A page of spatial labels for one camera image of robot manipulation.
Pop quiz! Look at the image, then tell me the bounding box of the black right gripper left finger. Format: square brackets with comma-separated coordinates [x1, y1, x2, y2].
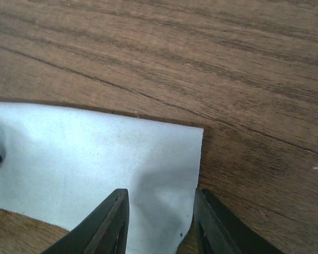
[43, 188, 129, 254]

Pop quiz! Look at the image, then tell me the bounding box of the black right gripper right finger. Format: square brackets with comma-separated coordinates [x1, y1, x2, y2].
[193, 187, 282, 253]

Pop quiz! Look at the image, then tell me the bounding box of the light blue cleaning cloth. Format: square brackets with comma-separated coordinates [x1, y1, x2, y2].
[0, 102, 204, 253]

